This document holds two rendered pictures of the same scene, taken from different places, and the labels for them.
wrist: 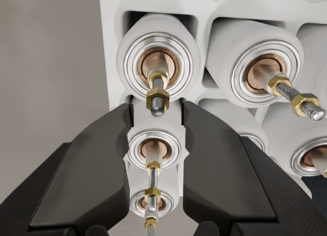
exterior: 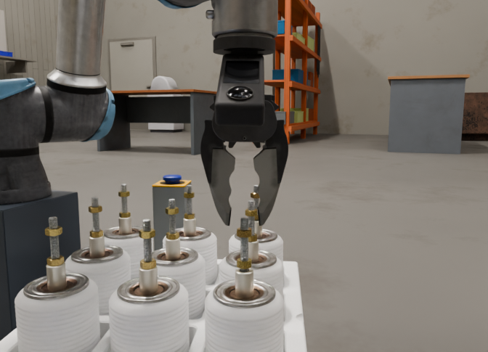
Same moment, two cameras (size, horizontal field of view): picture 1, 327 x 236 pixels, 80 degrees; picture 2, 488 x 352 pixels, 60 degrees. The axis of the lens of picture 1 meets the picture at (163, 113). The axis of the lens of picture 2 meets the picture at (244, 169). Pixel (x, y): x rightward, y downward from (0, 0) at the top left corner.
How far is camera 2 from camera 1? 42 cm
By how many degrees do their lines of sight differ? 51
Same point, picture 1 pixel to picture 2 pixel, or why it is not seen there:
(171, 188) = (236, 244)
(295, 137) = (115, 267)
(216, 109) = not seen: hidden behind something
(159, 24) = (241, 313)
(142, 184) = (264, 246)
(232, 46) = (175, 307)
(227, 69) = (181, 293)
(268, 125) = not seen: hidden behind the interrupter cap
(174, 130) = (231, 269)
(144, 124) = (259, 272)
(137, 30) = (261, 310)
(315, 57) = (86, 316)
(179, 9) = not seen: outside the picture
